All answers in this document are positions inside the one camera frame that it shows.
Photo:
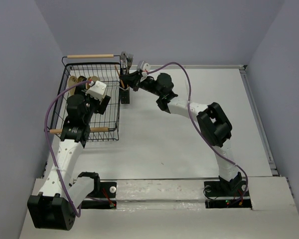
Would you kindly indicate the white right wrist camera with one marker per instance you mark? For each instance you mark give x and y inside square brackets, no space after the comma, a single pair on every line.
[143,67]

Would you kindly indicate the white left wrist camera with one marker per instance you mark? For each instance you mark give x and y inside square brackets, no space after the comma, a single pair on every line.
[96,90]

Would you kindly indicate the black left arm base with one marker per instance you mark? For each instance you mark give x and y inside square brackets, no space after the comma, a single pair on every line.
[104,199]

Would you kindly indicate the yellow brown plate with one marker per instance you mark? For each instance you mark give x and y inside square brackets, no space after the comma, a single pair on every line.
[82,79]

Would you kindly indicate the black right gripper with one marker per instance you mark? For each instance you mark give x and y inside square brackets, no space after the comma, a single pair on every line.
[134,79]

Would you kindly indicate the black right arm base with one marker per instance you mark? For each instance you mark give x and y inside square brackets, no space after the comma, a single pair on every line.
[217,198]

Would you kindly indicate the black wire dish rack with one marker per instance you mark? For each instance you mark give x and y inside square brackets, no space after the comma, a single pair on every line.
[108,72]

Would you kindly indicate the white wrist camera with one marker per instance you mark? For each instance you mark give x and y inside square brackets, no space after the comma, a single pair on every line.
[143,67]
[96,90]

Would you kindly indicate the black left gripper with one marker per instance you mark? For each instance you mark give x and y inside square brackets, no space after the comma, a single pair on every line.
[103,104]

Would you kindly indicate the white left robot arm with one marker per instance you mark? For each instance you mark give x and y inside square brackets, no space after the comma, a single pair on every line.
[58,202]

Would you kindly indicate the black fork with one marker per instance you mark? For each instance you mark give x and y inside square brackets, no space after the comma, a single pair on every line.
[130,58]

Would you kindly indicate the all silver fork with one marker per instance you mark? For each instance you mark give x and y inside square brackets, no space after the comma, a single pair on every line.
[123,59]

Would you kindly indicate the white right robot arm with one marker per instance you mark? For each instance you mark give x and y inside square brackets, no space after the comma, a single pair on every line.
[210,121]

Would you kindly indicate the black perforated utensil caddy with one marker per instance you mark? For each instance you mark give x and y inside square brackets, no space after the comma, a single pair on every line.
[124,95]

